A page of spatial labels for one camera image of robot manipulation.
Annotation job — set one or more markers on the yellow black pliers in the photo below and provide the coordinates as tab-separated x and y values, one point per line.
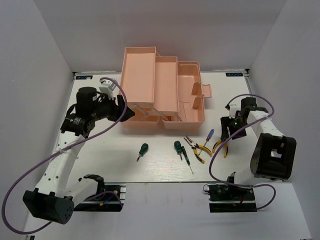
226	150

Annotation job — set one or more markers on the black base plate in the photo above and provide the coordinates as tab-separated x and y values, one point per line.
230	199
108	202

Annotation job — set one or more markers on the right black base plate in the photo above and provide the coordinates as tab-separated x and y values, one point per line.
230	199

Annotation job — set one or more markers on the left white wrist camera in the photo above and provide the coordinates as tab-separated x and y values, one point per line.
107	86

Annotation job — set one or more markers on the green stubby screwdriver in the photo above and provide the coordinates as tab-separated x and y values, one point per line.
178	148
143	149

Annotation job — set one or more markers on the pink plastic tool box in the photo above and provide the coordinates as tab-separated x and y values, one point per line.
163	91

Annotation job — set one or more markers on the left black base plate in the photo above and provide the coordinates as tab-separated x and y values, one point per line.
108	202

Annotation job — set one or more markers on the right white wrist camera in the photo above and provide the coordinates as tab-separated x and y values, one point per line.
233	110

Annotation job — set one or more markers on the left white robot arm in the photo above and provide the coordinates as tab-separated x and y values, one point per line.
51	200

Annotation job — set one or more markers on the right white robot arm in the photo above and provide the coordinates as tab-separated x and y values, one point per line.
274	153

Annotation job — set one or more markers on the black precision screwdriver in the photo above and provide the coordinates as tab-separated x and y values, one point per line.
186	158

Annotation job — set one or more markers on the purple handle screwdriver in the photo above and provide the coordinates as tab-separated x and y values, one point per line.
209	136

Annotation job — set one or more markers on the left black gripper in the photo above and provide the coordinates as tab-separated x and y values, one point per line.
117	110

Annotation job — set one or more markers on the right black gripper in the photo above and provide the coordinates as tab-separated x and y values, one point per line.
225	122

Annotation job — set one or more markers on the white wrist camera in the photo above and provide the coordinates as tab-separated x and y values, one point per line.
107	86
233	110

